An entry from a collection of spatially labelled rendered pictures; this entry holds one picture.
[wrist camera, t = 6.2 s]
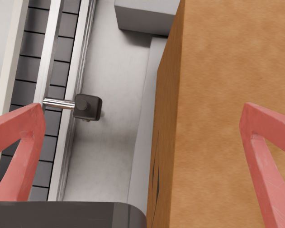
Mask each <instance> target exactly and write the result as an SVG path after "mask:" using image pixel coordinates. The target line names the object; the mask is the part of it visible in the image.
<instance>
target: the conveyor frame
mask: <svg viewBox="0 0 285 228"><path fill-rule="evenodd" d="M95 4H96V0H81V6H80V12H79V17H78V23H77V28H76V35H75V41H74V47H73V52H72V58H71V65H70V70H69V76H68V82H67V87H66V94H65V100H72V101H75V98H76V95H77V94H81V89H82V83H83V77H84V72H85V66H86V59H87V53H88V47H89V42H90V34H91V29H92V23H93V17H94V11H95ZM76 119H77V118H75V117H73V110H68V109H63V111H62V119H61V124H60V129H59V135H58V141H57V148H56V153H55V159H54V164H53V170H52V177H51V183H50V188H49V194H48V200H47V201H63V198H64V192H65V187H66V181H67V174H68V168H69V162H70V156H71V149H72V143H73V138H74V132H75V126H76Z"/></svg>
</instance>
